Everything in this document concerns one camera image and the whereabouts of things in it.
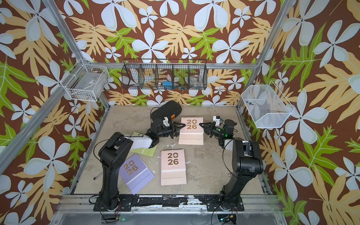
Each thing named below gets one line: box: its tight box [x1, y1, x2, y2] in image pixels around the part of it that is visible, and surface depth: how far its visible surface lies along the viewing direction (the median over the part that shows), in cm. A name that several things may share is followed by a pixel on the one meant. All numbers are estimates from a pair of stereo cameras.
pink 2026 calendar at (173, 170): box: [160, 148, 187, 187], surface depth 84 cm
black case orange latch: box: [150, 100, 182, 122], surface depth 114 cm
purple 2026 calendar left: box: [119, 153, 156, 195], surface depth 84 cm
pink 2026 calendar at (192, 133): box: [178, 116, 204, 145], surface depth 88 cm
